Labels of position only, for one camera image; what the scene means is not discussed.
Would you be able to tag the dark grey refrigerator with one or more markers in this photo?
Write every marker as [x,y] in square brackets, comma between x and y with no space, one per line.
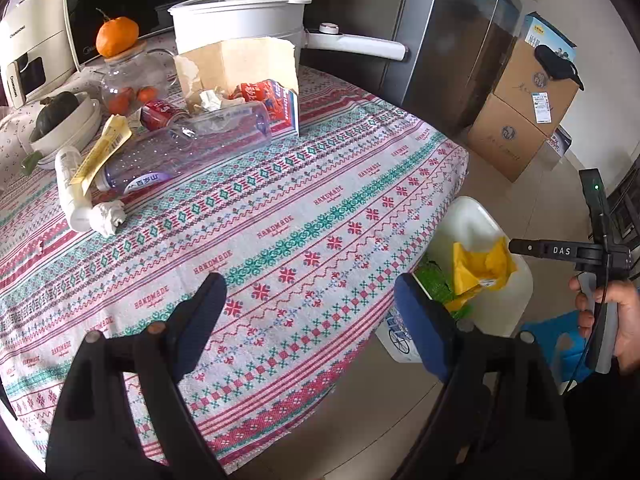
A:
[455,52]

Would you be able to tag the clear plastic water bottle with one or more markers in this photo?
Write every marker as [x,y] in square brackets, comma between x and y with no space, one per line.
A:
[185,145]

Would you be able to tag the lower cardboard box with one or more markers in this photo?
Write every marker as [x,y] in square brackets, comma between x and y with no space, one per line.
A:
[504,138]

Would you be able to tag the torn brown paper carton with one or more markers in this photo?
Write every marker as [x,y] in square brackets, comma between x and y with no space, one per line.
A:
[253,69]

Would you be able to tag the red soda can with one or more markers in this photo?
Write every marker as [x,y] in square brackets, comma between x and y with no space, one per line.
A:
[157,114]

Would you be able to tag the white squeeze tube bottle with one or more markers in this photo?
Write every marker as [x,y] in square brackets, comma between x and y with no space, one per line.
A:
[75,205]

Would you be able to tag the white stacked bowls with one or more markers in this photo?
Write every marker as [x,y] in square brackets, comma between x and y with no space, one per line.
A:
[78,130]

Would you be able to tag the floral cloth cover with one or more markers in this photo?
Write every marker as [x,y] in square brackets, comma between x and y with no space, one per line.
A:
[17,124]

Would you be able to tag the cardboard box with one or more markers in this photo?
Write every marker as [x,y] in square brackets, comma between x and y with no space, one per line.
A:
[504,138]
[525,86]

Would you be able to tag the blue plastic stool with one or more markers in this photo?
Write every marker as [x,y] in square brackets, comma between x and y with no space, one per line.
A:
[562,347]

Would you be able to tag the upper cardboard box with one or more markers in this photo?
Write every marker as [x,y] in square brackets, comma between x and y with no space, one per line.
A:
[525,86]

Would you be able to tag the glass jar with lid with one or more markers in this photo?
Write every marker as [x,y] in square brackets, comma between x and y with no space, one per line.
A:
[135,77]

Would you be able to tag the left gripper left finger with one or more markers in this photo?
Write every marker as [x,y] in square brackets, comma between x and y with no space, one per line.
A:
[93,435]

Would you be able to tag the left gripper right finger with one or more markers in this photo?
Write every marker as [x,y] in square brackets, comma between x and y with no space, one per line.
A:
[499,414]

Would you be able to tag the yellow snack packet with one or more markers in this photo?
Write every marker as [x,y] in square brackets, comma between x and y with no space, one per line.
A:
[115,134]

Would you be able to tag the orange mandarin on jar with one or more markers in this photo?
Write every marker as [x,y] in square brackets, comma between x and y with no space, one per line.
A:
[116,35]

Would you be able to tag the dark green squash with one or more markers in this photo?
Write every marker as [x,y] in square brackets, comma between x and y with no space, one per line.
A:
[54,111]

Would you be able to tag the crumpled cream paper wad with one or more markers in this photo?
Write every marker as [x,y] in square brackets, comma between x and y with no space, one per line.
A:
[209,100]

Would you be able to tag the white air fryer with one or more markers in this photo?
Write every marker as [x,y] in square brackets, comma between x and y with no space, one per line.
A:
[35,52]

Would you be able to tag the white trash bin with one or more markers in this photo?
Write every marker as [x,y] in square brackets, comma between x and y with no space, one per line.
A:
[495,312]

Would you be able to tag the black item on box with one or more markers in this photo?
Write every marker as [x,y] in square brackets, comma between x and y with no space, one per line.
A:
[556,67]

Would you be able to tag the white electric cooking pot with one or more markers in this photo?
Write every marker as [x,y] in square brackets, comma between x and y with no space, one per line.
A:
[198,23]

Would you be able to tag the patterned woven tablecloth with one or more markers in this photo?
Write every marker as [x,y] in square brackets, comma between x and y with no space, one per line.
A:
[309,233]

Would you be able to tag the yellow wrapper in bin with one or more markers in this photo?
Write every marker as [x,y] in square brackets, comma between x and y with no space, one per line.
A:
[473,272]

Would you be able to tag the white tissue ball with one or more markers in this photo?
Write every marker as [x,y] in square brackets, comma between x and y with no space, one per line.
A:
[106,218]

